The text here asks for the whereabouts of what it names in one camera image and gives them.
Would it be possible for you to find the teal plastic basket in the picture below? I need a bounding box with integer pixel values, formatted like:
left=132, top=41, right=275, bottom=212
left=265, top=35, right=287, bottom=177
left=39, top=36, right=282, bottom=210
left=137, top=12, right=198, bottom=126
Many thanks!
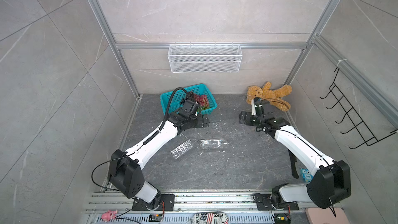
left=160, top=84, right=218, bottom=114

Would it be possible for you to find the red grape bunch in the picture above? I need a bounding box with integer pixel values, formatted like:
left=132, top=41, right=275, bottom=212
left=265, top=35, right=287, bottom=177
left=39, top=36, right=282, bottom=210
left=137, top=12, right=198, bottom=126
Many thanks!
left=195, top=94, right=210, bottom=110

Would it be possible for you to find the clear clamshell container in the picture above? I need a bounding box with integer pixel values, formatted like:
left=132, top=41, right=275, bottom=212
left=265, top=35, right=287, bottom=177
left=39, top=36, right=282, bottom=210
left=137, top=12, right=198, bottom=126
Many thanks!
left=200, top=139, right=229, bottom=149
left=171, top=134, right=195, bottom=159

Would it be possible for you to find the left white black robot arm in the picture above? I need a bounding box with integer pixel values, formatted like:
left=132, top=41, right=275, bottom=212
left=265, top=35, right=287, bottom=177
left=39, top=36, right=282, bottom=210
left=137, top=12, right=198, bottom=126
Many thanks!
left=108, top=100, right=208, bottom=210

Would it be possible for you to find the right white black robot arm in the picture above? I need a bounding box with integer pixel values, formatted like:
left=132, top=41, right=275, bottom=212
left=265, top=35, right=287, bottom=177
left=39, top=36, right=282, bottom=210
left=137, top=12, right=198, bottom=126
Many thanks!
left=239, top=103, right=351, bottom=209

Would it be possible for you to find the dark purple grape bunch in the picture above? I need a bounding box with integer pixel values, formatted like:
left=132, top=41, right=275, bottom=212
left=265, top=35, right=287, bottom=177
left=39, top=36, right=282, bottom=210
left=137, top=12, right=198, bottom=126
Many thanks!
left=186, top=91, right=200, bottom=104

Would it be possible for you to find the brown teddy bear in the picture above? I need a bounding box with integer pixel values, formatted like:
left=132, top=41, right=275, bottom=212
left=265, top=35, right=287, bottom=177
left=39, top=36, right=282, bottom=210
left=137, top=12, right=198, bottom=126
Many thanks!
left=246, top=82, right=292, bottom=112

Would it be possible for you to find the black comb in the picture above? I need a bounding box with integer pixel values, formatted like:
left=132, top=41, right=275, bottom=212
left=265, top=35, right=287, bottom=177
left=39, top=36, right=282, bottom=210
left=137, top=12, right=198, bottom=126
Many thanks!
left=288, top=150, right=299, bottom=179

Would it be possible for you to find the blue owl toy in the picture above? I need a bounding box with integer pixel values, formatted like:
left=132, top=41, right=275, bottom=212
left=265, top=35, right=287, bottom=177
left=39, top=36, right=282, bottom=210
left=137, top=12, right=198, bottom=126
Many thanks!
left=301, top=169, right=313, bottom=183

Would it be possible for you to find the flag pattern object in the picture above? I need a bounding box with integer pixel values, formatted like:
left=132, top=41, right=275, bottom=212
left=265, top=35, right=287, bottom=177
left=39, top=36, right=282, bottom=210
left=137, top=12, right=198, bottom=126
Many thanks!
left=191, top=212, right=229, bottom=224

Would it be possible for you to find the pink pad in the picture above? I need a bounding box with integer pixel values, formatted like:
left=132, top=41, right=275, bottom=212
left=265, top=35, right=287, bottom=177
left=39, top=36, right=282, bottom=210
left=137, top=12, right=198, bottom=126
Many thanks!
left=306, top=207, right=350, bottom=224

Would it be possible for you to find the pink plush toy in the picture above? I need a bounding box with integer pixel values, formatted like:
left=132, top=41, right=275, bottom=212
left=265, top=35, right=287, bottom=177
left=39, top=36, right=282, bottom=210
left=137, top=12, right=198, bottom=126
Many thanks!
left=101, top=210, right=118, bottom=223

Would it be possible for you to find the white wire mesh shelf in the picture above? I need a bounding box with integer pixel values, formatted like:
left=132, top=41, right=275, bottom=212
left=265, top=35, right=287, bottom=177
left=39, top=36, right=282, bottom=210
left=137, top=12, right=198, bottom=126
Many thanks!
left=167, top=44, right=243, bottom=73

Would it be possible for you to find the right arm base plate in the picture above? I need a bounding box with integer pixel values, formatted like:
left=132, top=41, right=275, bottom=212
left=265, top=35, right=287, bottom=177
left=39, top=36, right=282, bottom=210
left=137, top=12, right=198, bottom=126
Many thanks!
left=253, top=193, right=299, bottom=211

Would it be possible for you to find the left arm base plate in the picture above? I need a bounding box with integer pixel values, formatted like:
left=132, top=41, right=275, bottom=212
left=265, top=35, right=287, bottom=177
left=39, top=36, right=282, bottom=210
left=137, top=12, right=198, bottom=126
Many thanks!
left=132, top=194, right=175, bottom=211

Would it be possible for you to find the black wire hook rack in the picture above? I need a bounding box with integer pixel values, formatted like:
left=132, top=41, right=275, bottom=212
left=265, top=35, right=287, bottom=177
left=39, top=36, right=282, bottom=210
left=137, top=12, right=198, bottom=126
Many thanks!
left=319, top=68, right=398, bottom=150

